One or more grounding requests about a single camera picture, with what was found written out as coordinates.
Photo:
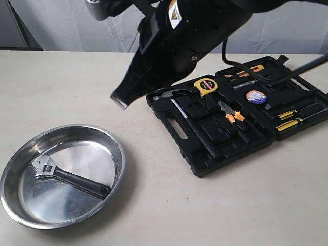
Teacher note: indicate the black plastic tool case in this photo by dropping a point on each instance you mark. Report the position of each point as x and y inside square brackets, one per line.
[218, 119]

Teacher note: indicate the white backdrop cloth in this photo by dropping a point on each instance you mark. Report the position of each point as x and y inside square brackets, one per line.
[294, 28]

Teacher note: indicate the round stainless steel tray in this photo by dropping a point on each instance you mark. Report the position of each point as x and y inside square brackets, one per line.
[87, 151]

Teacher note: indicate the orange utility knife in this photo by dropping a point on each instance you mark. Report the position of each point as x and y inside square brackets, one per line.
[255, 69]

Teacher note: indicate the steel claw hammer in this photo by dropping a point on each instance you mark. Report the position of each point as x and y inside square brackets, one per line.
[169, 94]

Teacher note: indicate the yellow black tape measure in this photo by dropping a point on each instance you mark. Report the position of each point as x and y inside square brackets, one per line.
[206, 86]

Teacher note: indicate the adjustable wrench black handle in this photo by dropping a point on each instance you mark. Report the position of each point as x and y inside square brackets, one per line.
[45, 168]

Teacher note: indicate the voltage tester pen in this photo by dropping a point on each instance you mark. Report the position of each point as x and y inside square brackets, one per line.
[244, 84]

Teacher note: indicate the electrical tape roll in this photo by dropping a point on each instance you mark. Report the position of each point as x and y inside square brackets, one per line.
[256, 97]

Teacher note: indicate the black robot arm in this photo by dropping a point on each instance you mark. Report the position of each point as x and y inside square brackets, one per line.
[174, 36]

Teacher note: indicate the yellow black screwdriver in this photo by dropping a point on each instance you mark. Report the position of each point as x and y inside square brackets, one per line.
[305, 111]
[297, 121]

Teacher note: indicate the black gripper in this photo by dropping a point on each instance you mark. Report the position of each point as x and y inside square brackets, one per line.
[173, 37]

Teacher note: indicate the orange handled pliers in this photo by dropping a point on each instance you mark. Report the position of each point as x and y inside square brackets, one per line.
[233, 116]

